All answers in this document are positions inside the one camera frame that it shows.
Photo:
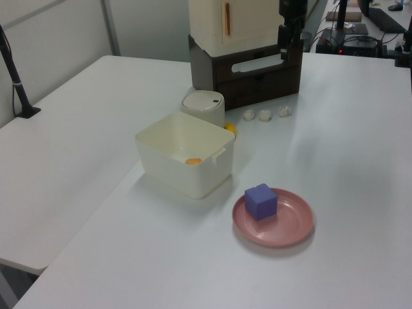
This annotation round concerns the black Panda gripper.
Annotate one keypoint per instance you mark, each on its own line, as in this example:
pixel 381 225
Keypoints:
pixel 293 8

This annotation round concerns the purple foam cube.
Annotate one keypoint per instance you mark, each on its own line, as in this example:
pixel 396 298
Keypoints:
pixel 260 202

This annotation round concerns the black upright stand pole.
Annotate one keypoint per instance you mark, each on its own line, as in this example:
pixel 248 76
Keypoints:
pixel 342 14

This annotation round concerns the dark brown drawer cabinet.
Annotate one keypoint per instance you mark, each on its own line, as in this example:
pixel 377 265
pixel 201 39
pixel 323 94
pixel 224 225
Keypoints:
pixel 257 87

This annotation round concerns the black electronics box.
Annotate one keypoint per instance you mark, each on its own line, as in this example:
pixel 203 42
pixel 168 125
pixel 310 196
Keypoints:
pixel 354 46

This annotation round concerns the crumpled white paper ball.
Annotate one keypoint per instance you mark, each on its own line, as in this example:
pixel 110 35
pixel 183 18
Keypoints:
pixel 249 115
pixel 284 111

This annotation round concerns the small white garlic pieces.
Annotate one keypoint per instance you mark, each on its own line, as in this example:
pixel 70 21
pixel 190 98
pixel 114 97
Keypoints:
pixel 265 115

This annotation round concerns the cream toy fridge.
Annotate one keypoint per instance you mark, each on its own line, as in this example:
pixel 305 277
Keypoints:
pixel 206 22

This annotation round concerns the black keyboard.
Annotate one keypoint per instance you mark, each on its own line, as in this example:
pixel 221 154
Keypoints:
pixel 384 19

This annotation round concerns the black computer mouse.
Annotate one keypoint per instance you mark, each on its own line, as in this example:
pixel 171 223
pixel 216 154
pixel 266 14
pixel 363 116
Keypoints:
pixel 395 7

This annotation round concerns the yellow toy fruit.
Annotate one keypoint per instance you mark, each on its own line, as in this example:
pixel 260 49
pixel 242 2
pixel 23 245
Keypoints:
pixel 231 128

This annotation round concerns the small white lidded bin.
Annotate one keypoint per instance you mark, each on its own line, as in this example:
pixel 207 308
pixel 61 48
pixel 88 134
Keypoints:
pixel 202 106

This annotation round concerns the orange round toy piece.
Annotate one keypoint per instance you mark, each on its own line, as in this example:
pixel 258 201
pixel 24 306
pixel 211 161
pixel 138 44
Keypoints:
pixel 193 161

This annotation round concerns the cream plastic storage box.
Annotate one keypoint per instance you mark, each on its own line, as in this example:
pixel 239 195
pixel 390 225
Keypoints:
pixel 193 180

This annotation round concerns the pink round plate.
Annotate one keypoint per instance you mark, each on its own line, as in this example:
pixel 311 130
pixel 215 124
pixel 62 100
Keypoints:
pixel 283 231

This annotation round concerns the black table clamp mount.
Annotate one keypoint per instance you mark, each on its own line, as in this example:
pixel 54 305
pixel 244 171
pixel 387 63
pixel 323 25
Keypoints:
pixel 402 51

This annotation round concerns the black clamped camera pole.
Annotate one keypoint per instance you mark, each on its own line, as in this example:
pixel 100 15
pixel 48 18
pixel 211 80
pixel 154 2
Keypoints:
pixel 13 74

